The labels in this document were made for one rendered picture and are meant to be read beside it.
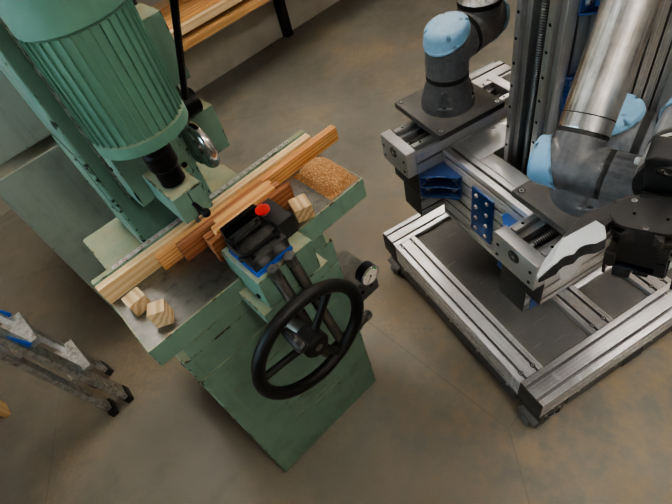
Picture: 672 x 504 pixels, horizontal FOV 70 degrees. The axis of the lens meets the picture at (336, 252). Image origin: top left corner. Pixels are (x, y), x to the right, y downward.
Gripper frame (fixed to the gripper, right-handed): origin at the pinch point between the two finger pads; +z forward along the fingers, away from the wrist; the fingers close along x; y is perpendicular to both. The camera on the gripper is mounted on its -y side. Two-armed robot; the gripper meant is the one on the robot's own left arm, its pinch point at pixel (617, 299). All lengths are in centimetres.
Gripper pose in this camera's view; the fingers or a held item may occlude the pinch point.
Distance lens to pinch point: 52.7
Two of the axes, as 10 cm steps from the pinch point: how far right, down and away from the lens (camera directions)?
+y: 3.0, 6.7, 6.8
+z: -5.6, 7.0, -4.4
